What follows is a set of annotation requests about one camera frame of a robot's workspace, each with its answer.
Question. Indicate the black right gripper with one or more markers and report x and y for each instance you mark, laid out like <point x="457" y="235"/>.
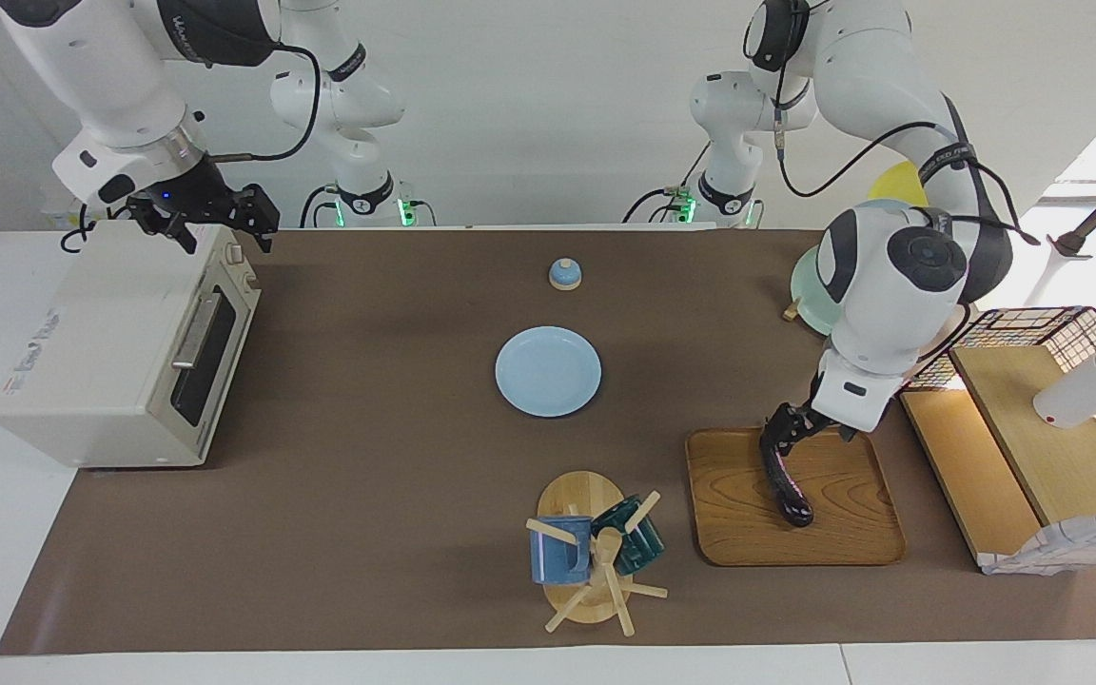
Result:
<point x="201" y="198"/>

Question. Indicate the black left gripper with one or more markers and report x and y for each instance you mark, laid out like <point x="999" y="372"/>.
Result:
<point x="810" y="419"/>

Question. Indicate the light blue plate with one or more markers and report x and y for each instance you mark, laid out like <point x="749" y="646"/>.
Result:
<point x="548" y="371"/>

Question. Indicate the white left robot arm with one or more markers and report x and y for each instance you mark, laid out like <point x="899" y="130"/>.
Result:
<point x="890" y="285"/>

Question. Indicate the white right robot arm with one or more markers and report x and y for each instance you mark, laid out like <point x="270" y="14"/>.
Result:
<point x="120" y="86"/>

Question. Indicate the cream toaster oven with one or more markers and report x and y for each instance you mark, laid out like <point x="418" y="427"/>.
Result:
<point x="101" y="352"/>

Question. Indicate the wooden serving tray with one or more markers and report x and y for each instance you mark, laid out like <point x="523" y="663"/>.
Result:
<point x="738" y="514"/>

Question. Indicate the wooden plate rack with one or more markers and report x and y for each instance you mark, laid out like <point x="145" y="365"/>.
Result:
<point x="791" y="309"/>

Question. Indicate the mint green plate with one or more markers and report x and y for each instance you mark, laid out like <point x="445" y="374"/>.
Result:
<point x="810" y="295"/>

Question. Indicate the dark green mug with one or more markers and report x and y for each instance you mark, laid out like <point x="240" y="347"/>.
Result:
<point x="638" y="542"/>

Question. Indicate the wooden mug tree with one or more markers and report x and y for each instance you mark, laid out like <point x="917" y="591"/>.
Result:
<point x="581" y="495"/>

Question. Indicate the yellow plate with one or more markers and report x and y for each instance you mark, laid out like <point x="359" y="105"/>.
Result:
<point x="895" y="183"/>

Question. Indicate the white bottle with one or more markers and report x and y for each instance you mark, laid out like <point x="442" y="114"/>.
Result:
<point x="1076" y="395"/>

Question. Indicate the brown table mat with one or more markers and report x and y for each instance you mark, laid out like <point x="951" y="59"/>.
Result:
<point x="367" y="476"/>

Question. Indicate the checked white cloth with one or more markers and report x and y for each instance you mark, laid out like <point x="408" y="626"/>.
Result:
<point x="1062" y="547"/>

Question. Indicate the blue mug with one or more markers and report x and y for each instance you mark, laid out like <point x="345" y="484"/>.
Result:
<point x="557" y="557"/>

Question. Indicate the blue service bell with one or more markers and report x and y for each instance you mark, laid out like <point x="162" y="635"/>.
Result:
<point x="565" y="276"/>

